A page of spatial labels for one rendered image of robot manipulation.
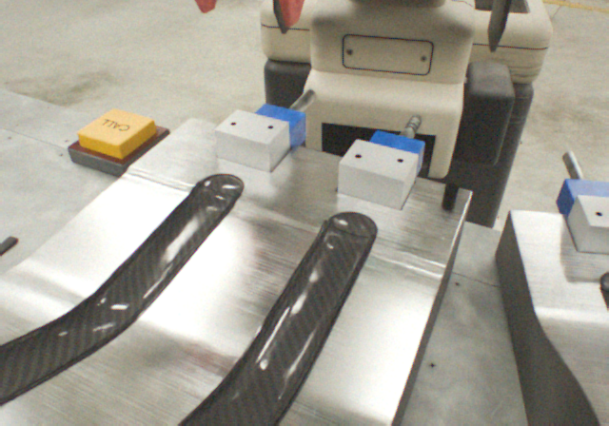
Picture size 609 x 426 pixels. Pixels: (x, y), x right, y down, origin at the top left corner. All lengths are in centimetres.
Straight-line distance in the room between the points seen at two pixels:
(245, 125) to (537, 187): 165
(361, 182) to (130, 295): 18
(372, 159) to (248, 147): 10
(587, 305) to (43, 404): 33
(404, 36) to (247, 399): 53
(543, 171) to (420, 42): 142
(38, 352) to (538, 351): 30
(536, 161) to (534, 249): 171
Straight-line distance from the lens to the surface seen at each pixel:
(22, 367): 31
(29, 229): 56
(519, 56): 101
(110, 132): 60
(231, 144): 42
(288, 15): 36
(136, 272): 36
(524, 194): 194
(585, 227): 43
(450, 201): 38
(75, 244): 39
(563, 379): 34
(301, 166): 41
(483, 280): 47
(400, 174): 37
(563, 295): 40
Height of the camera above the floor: 114
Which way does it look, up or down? 39 degrees down
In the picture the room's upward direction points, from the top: straight up
